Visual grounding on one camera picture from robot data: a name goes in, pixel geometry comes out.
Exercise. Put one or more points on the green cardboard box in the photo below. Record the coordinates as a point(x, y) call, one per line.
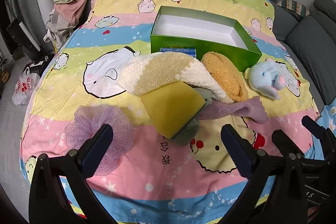
point(225, 53)

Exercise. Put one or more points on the white plastic bag red print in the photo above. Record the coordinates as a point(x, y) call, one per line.
point(25, 87)

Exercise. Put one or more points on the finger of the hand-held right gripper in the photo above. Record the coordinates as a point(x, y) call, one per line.
point(316, 127)
point(284, 144)

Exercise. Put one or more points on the orange fuzzy towel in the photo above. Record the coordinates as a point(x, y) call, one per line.
point(223, 74)

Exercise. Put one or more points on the blue floral cloth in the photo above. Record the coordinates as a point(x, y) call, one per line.
point(329, 119)

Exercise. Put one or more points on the potted plant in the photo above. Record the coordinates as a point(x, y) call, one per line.
point(3, 69)

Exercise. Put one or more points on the cartoon printed striped blanket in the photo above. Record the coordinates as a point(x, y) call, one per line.
point(147, 161)

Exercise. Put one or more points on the grey-green cloth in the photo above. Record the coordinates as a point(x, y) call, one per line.
point(187, 132)

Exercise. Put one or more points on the grey sofa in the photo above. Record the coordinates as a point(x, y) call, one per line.
point(307, 48)

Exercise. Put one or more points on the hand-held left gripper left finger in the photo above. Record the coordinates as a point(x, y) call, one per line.
point(98, 144)

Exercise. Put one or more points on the blue elephant plush toy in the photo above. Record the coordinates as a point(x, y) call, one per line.
point(262, 75)

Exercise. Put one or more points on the dark low furniture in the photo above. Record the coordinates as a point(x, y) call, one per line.
point(26, 48)

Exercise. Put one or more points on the purple mesh bath pouf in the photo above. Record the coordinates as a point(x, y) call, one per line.
point(86, 119)

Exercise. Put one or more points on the grey and white clothes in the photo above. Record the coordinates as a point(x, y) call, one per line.
point(56, 27)

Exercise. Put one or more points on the purple fuzzy cloth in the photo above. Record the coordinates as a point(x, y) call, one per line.
point(236, 109)

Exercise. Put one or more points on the yellow sponge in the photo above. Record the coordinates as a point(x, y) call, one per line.
point(168, 108)

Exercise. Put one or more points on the small blue printed box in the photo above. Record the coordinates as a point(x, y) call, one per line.
point(178, 50)

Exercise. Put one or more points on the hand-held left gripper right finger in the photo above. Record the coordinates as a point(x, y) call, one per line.
point(235, 146)

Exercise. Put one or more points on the white flat panel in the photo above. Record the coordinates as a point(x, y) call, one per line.
point(44, 2)

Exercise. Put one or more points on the patterned cushion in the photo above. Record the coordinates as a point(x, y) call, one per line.
point(295, 6)

